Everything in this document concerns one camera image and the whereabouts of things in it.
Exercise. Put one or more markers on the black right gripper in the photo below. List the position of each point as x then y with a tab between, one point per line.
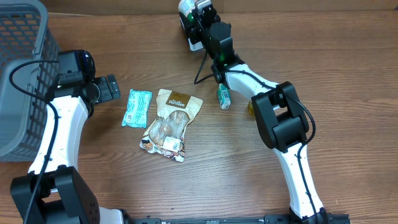
195	33

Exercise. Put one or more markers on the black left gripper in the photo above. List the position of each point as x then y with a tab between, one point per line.
106	93

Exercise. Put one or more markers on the teal wet wipes pack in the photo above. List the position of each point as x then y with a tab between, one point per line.
137	107

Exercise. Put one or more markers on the brown snack pouch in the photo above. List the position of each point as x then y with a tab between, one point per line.
166	135

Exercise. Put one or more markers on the small green white carton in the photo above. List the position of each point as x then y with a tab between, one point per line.
223	97

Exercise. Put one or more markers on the yellow liquid bottle silver cap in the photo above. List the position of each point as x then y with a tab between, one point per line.
250	108

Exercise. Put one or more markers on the green lid white jar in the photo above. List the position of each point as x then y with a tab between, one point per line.
186	7

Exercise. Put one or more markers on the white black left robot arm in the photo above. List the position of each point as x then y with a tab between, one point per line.
53	191

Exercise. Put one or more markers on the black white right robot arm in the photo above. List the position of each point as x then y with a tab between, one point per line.
282	120

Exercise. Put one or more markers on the grey plastic mesh basket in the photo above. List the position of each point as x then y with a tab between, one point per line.
29	64

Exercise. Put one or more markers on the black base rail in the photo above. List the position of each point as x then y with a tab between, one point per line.
217	221

